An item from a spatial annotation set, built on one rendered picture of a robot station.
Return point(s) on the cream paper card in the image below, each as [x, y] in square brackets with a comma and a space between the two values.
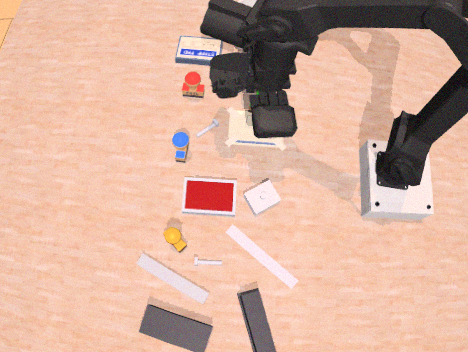
[241, 131]

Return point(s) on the orange rubber stamp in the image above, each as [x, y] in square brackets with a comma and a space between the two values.
[173, 236]

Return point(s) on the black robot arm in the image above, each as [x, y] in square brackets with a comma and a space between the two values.
[284, 27]

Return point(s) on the white ceramic mug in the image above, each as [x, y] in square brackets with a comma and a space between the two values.
[248, 2]

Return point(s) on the red-handled rubber stamp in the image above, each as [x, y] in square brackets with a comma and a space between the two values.
[192, 86]

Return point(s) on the blue-handled stamp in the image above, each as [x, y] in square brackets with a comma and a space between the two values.
[180, 141]

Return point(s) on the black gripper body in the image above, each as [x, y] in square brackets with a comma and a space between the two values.
[274, 117]

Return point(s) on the white flat bar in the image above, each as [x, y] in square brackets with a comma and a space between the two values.
[261, 256]
[172, 278]

